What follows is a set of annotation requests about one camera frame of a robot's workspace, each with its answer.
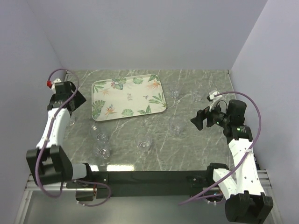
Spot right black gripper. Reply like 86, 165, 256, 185
190, 100, 231, 130

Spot clear glass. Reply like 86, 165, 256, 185
192, 89, 202, 102
169, 84, 181, 98
93, 142, 111, 159
135, 133, 152, 153
169, 117, 184, 136
67, 116, 76, 126
90, 124, 108, 143

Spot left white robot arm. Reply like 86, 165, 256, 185
26, 81, 94, 188

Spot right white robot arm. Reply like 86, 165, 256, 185
191, 99, 274, 224

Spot floral white serving tray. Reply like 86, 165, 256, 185
91, 74, 167, 122

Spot black base beam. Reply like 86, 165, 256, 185
65, 169, 225, 201

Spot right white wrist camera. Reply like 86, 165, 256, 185
207, 90, 222, 112

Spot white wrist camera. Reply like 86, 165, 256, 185
207, 90, 222, 112
46, 78, 62, 93

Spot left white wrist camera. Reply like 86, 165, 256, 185
46, 78, 62, 93

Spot aluminium frame rail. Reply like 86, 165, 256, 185
24, 170, 272, 191

